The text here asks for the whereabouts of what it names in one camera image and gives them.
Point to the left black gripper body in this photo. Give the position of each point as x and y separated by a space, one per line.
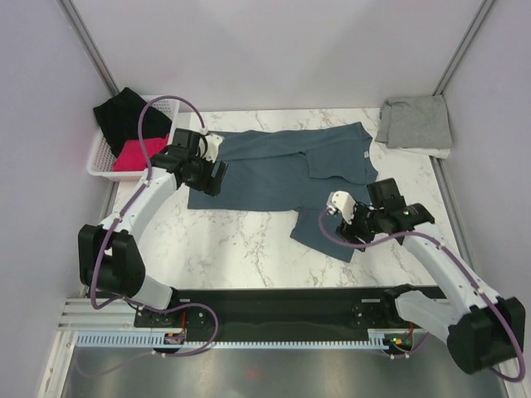
201 174

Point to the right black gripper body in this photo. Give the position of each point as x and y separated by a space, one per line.
362 225

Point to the blue grey t shirt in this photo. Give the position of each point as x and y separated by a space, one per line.
294 170

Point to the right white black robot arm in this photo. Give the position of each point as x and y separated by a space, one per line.
480 328

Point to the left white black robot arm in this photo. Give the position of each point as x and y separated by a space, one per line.
109 257

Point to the pink red t shirt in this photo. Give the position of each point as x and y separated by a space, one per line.
130 157

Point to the white plastic basket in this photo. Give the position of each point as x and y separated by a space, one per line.
101 159

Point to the black t shirt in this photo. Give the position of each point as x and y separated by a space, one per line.
118 120

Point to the folded grey t shirt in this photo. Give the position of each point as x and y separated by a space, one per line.
417 122

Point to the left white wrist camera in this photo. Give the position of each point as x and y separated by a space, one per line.
210 145

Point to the white slotted cable duct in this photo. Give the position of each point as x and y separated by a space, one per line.
158 340

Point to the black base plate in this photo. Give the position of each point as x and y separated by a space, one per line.
372 295

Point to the right corner aluminium post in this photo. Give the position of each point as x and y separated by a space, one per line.
473 30

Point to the corner aluminium post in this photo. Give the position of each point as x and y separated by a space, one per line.
82 32
473 30

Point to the aluminium rail frame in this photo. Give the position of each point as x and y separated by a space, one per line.
83 319

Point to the left corner aluminium post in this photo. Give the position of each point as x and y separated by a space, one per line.
82 32

